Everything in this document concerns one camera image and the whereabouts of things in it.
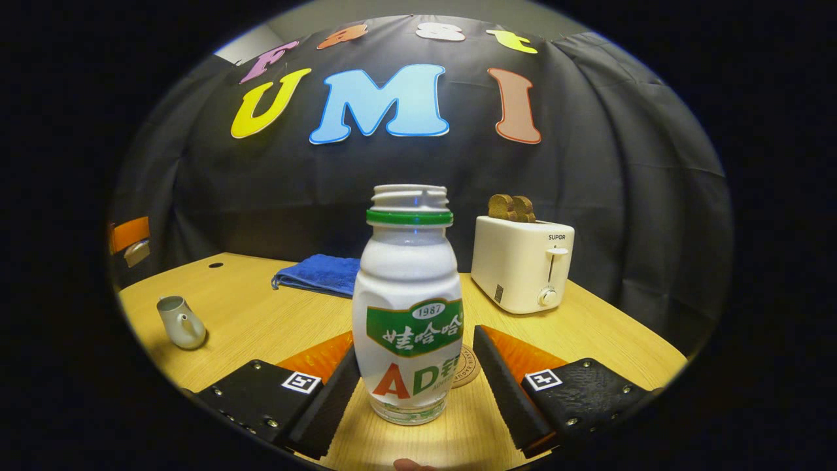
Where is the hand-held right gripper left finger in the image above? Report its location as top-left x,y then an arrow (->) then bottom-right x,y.
195,330 -> 362,461

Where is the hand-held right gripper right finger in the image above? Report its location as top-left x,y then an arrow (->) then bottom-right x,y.
472,325 -> 648,459

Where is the round beige coaster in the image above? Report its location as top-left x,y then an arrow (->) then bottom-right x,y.
451,345 -> 482,389

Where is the white ceramic teacup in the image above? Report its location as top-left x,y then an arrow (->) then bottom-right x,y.
157,296 -> 208,350

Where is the white water bottle green label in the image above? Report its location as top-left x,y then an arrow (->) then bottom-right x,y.
352,184 -> 465,426

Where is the white toaster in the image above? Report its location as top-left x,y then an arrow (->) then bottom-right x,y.
471,216 -> 575,315

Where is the blue folded towel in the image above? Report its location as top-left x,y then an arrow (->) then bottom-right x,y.
271,254 -> 362,299

